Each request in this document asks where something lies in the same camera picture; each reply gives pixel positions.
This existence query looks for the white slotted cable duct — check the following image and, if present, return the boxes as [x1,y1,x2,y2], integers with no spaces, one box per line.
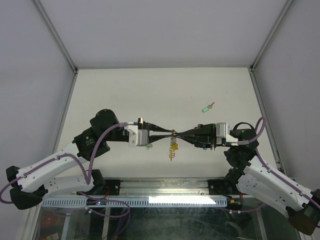
[42,196,227,208]

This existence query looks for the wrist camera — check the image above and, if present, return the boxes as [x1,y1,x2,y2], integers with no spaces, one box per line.
[215,122,238,147]
[124,122,138,148]

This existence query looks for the bright green tag key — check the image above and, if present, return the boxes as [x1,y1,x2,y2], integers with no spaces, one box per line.
[146,143,153,150]

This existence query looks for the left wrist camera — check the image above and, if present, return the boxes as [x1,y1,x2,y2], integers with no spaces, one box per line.
[124,122,138,148]

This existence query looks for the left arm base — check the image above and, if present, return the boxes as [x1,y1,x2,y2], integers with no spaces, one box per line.
[80,169,121,196]

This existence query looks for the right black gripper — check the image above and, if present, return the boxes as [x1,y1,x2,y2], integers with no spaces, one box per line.
[174,123,233,151]

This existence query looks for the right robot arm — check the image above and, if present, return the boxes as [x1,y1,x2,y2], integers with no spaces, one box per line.
[174,122,320,236]

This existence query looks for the light green tag key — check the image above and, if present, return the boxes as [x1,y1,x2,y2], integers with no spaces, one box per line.
[201,102,215,113]

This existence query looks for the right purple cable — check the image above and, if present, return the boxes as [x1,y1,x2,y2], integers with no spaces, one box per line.
[236,116,320,208]

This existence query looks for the aluminium mounting rail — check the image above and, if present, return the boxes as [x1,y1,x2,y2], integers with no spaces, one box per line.
[57,176,251,198]

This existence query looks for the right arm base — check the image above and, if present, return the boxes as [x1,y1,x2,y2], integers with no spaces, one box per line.
[207,168,245,198]

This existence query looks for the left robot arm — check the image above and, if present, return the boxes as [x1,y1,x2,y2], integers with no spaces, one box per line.
[0,109,175,210]

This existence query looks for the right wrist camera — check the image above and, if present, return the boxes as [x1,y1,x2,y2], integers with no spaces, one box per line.
[215,122,238,147]

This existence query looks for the keyring with yellow handle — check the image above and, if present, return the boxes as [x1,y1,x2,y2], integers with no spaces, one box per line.
[168,130,179,162]

